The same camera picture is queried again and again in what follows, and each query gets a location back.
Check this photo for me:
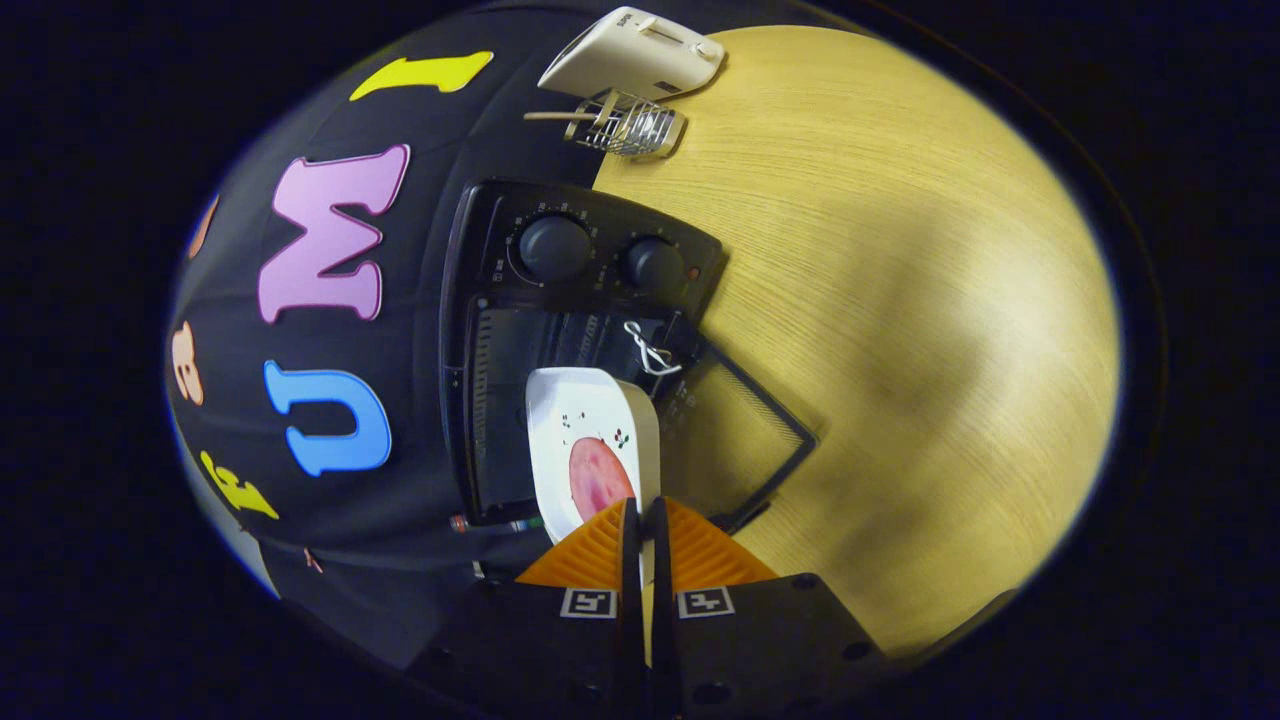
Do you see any small glass jar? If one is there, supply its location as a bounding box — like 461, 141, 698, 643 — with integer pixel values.
565, 88, 689, 159

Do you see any white string tie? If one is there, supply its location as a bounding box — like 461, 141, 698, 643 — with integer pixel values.
624, 320, 683, 377

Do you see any black backdrop cloth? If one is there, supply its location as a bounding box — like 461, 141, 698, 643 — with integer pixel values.
165, 0, 721, 671

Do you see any white bread toaster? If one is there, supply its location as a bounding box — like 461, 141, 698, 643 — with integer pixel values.
537, 7, 726, 101

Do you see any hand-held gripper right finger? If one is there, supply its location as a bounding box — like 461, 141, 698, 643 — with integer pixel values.
645, 495, 891, 720

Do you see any pink meat slice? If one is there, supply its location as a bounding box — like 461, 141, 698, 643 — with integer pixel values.
568, 437, 637, 526

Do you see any white square plate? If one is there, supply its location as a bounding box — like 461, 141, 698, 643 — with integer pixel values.
525, 367, 662, 546

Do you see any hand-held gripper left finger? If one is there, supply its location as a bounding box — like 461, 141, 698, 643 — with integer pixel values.
410, 497, 642, 720

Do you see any black toaster oven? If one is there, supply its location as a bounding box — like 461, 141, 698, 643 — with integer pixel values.
438, 178, 819, 536

